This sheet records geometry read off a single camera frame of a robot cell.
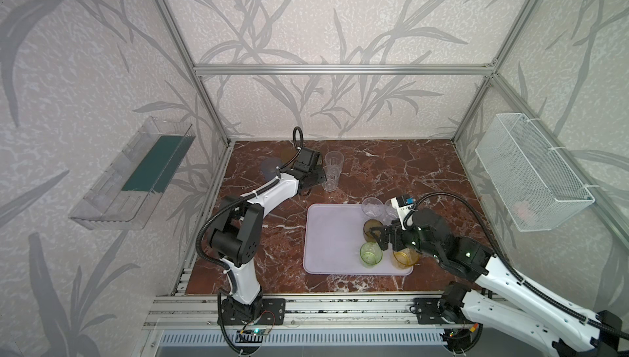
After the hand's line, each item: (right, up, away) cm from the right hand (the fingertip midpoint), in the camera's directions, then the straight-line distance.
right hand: (381, 218), depth 74 cm
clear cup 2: (+1, -1, +19) cm, 19 cm away
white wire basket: (+39, +10, -11) cm, 42 cm away
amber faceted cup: (+10, -16, +9) cm, 21 cm away
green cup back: (-1, -15, +10) cm, 18 cm away
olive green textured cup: (-2, -4, +11) cm, 12 cm away
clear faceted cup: (+1, +4, -9) cm, 10 cm away
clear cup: (-15, +12, +31) cm, 36 cm away
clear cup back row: (-14, +19, +34) cm, 41 cm away
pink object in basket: (+43, +3, 0) cm, 44 cm away
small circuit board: (-38, -34, -2) cm, 52 cm away
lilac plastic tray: (-15, -10, +15) cm, 23 cm away
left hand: (-18, +15, +21) cm, 31 cm away
